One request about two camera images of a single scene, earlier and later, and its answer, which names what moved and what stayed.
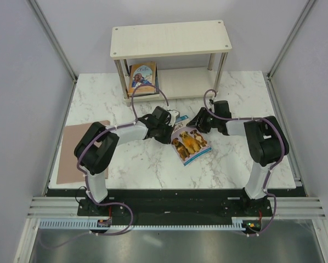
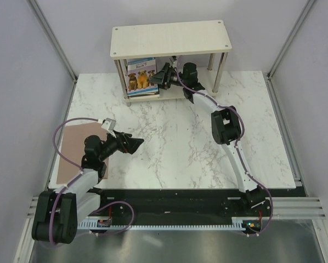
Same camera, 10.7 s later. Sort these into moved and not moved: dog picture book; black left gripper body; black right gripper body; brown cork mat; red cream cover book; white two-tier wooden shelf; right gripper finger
Moved: dog picture book; black left gripper body; red cream cover book; black right gripper body; right gripper finger
Not moved: white two-tier wooden shelf; brown cork mat
